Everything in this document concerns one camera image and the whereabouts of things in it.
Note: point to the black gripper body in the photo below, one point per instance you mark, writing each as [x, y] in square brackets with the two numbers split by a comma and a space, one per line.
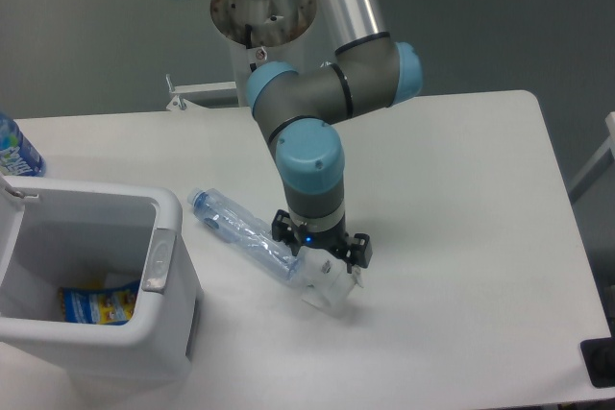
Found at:
[334, 240]

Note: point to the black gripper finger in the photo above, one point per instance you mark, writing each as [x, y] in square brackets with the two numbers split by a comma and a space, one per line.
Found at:
[355, 251]
[282, 231]

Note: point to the clear blue plastic bottle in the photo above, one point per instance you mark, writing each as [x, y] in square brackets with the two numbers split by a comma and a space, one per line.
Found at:
[237, 226]

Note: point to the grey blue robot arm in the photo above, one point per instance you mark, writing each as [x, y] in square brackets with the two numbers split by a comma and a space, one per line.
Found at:
[297, 111]

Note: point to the white trash can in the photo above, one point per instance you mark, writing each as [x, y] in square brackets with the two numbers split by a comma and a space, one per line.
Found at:
[58, 234]

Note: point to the blue yellow snack wrapper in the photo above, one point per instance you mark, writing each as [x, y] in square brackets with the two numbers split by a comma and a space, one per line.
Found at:
[100, 307]

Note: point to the black device at table edge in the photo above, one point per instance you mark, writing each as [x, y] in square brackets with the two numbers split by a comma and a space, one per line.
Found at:
[598, 355]

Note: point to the blue labelled water bottle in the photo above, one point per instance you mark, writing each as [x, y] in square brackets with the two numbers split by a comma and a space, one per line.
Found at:
[19, 157]

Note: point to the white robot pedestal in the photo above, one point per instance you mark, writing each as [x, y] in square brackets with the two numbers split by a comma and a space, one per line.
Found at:
[257, 32]

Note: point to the white frame at right edge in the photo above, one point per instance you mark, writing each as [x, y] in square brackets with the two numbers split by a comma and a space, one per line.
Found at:
[595, 166]

